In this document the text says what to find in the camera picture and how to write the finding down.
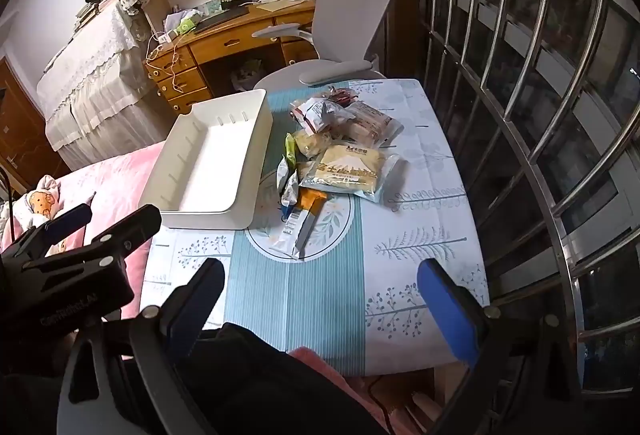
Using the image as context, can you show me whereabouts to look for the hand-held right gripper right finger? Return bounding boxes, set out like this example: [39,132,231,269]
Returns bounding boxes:
[416,257,591,435]

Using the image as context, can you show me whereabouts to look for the orange white stick packet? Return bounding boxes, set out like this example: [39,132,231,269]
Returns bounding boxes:
[268,189,328,261]

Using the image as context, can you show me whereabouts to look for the white lace cover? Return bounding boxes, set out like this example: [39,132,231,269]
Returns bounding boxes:
[35,5,161,171]

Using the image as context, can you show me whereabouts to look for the grey office chair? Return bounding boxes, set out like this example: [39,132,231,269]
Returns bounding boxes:
[251,0,399,91]

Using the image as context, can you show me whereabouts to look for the brown wooden door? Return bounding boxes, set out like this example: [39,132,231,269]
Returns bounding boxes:
[0,58,71,196]

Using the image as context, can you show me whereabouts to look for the white charger cables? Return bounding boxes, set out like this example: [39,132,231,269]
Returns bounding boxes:
[145,30,187,92]

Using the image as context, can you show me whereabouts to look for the black desk mat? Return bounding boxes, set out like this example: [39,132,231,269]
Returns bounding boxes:
[192,5,251,33]

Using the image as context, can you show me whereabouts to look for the metal window railing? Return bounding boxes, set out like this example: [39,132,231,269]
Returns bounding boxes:
[415,0,640,435]

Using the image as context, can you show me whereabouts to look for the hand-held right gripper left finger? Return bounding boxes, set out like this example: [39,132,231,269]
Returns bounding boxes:
[60,257,226,435]

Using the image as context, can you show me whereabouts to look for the green packet on desk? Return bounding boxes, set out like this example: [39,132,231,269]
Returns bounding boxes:
[167,12,203,36]

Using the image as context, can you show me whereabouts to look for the leaf print tablecloth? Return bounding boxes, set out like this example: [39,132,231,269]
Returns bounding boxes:
[140,78,491,378]

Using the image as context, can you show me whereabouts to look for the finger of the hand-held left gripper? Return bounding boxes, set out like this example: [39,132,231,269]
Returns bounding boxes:
[0,204,94,261]
[75,204,162,268]

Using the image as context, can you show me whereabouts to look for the silver white snack packet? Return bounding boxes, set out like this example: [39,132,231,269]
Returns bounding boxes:
[275,158,301,208]

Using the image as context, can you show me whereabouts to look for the red label pastry packet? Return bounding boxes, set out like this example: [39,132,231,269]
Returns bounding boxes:
[332,102,405,148]

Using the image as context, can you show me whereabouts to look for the mountain print bread packet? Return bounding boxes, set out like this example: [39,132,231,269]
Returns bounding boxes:
[298,141,402,203]

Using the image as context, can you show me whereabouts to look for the green label biscuit packet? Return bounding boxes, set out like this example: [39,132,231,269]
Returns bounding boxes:
[283,129,333,171]

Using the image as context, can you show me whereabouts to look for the white plastic storage bin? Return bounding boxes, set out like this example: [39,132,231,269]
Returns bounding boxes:
[137,88,274,231]

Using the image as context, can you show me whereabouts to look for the clear red-edged date packet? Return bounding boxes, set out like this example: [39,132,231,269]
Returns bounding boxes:
[325,85,360,108]

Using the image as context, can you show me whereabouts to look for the cartoon print pillow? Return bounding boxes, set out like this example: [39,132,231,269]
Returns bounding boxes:
[0,175,63,256]

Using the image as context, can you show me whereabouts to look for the pink blanket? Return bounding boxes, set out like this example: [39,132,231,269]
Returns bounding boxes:
[0,140,166,321]

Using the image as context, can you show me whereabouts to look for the person's black clothing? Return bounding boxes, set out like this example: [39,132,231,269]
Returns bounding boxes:
[165,322,391,435]

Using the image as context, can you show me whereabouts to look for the white crinkled snack packet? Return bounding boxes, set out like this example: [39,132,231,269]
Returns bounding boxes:
[290,96,357,136]

